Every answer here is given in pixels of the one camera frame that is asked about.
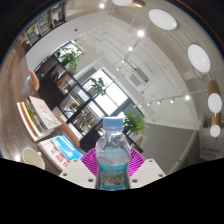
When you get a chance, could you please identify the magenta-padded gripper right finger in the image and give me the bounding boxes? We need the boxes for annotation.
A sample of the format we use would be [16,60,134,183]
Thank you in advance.
[128,148,167,190]

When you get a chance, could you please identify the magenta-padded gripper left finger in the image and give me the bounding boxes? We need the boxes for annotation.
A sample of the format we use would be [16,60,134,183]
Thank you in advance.
[59,148,100,190]

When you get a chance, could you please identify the clear blue-capped water bottle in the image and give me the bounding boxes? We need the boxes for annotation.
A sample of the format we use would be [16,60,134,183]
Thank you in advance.
[95,116,132,191]

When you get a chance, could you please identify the blue-covered book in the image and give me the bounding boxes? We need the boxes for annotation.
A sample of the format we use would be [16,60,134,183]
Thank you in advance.
[37,134,84,172]

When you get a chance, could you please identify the cream ceramic cup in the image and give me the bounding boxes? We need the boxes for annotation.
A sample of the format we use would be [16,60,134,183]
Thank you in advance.
[21,147,46,170]

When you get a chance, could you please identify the large potted green plant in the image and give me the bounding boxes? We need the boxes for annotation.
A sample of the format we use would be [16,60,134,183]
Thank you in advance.
[123,109,148,136]

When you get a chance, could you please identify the stack of books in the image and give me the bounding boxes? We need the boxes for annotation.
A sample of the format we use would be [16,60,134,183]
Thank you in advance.
[16,95,63,143]

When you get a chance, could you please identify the dark open shelf unit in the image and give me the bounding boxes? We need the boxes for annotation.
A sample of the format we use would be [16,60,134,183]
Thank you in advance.
[33,54,148,154]

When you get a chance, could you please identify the small potted green plant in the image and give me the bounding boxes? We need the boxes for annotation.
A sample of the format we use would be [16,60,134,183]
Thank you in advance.
[90,77,108,96]

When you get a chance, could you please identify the ceiling air conditioner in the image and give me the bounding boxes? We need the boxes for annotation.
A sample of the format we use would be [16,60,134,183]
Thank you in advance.
[127,68,150,89]

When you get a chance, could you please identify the bushy potted green plant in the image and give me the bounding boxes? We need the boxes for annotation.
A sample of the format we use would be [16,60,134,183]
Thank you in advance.
[58,46,81,73]

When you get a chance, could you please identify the ceiling lights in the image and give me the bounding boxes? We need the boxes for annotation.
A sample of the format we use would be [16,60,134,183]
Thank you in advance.
[98,0,224,138]

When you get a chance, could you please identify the wall bookshelf with books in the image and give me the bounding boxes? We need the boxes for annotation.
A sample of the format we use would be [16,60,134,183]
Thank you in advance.
[19,0,68,46]

